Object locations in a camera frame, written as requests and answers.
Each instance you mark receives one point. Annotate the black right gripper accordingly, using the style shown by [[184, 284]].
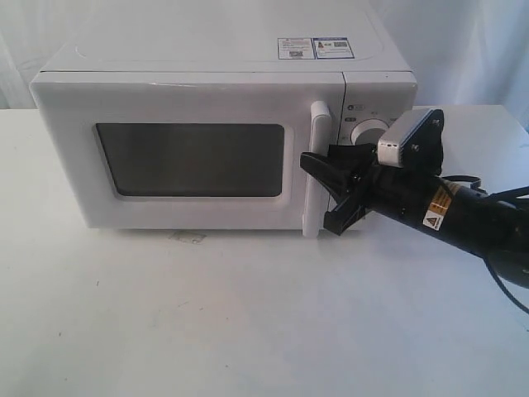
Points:
[[401, 195]]

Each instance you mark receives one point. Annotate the white microwave oven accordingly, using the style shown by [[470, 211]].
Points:
[[191, 151]]

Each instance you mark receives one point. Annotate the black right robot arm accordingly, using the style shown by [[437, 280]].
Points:
[[493, 228]]

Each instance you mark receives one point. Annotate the white microwave oven body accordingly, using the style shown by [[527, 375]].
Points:
[[241, 37]]

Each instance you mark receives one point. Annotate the upper white control knob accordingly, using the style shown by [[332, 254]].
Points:
[[368, 132]]

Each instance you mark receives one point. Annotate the blue white warning sticker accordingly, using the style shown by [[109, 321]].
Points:
[[314, 48]]

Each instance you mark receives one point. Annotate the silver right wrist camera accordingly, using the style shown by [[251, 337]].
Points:
[[414, 142]]

